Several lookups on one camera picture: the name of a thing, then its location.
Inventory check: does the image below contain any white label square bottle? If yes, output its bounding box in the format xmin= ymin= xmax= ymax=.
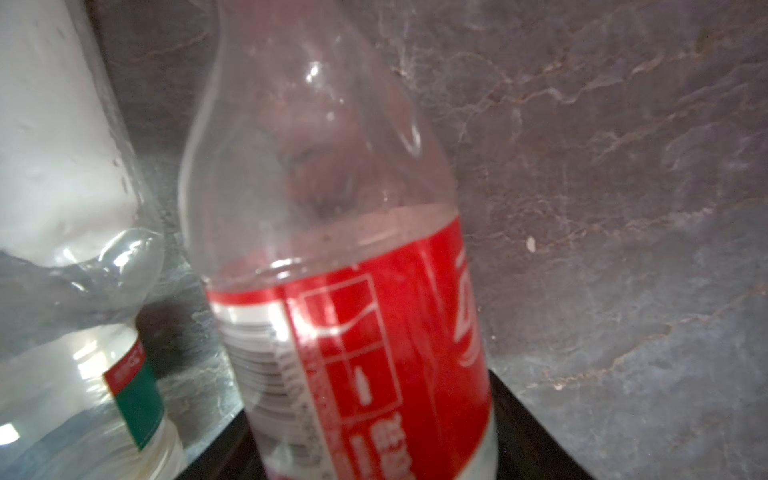
xmin=1 ymin=1 xmax=185 ymax=479

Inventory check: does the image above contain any red label cola bottle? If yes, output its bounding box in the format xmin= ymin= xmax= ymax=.
xmin=179 ymin=1 xmax=499 ymax=479

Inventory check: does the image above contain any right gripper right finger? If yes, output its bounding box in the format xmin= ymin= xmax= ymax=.
xmin=489 ymin=371 xmax=594 ymax=480

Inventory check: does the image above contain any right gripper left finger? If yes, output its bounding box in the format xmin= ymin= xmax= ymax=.
xmin=177 ymin=411 xmax=264 ymax=480

